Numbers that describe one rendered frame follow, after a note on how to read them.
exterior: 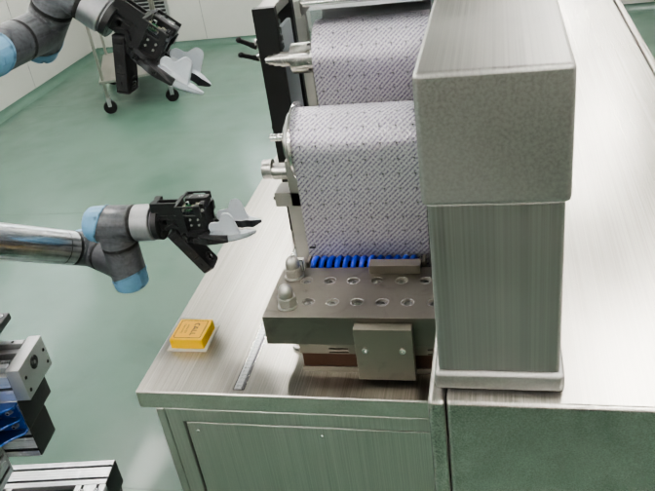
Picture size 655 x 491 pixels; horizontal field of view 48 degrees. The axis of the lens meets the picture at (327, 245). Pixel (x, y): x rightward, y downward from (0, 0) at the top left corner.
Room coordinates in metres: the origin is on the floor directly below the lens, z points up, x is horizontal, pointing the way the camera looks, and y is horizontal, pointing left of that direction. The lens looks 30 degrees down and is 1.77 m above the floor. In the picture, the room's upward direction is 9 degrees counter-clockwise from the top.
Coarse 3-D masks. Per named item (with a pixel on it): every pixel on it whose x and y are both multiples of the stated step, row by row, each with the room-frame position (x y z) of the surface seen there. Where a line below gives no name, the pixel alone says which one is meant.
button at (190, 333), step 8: (184, 320) 1.26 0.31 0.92; (192, 320) 1.25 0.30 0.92; (200, 320) 1.25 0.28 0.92; (208, 320) 1.24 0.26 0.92; (176, 328) 1.23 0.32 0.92; (184, 328) 1.22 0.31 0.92; (192, 328) 1.22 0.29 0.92; (200, 328) 1.22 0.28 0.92; (208, 328) 1.22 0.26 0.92; (176, 336) 1.20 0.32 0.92; (184, 336) 1.20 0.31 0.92; (192, 336) 1.19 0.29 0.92; (200, 336) 1.19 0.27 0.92; (208, 336) 1.21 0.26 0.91; (176, 344) 1.19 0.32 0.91; (184, 344) 1.19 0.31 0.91; (192, 344) 1.18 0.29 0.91; (200, 344) 1.18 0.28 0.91
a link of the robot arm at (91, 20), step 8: (88, 0) 1.35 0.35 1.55; (96, 0) 1.35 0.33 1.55; (104, 0) 1.36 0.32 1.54; (112, 0) 1.37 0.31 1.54; (80, 8) 1.35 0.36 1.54; (88, 8) 1.35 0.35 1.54; (96, 8) 1.35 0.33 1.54; (104, 8) 1.35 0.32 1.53; (80, 16) 1.35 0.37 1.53; (88, 16) 1.35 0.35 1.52; (96, 16) 1.34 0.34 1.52; (88, 24) 1.36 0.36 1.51; (96, 24) 1.36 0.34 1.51
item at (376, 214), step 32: (320, 192) 1.24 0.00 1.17; (352, 192) 1.22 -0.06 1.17; (384, 192) 1.21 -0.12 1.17; (416, 192) 1.19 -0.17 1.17; (320, 224) 1.24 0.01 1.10; (352, 224) 1.23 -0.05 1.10; (384, 224) 1.21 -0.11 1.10; (416, 224) 1.19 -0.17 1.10; (320, 256) 1.24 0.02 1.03; (352, 256) 1.23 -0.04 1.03; (384, 256) 1.21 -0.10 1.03
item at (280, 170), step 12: (276, 168) 1.35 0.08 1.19; (288, 168) 1.33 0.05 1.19; (288, 180) 1.33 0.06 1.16; (276, 192) 1.34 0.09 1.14; (288, 192) 1.33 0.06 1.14; (276, 204) 1.34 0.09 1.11; (288, 204) 1.33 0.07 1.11; (300, 204) 1.33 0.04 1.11; (300, 216) 1.34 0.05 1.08; (300, 228) 1.34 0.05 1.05; (300, 240) 1.34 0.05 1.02; (300, 252) 1.34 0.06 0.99
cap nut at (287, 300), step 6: (282, 288) 1.09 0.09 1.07; (288, 288) 1.09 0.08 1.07; (282, 294) 1.08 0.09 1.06; (288, 294) 1.08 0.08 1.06; (282, 300) 1.08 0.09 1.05; (288, 300) 1.08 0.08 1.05; (294, 300) 1.09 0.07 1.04; (282, 306) 1.08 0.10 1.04; (288, 306) 1.08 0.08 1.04; (294, 306) 1.09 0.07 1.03
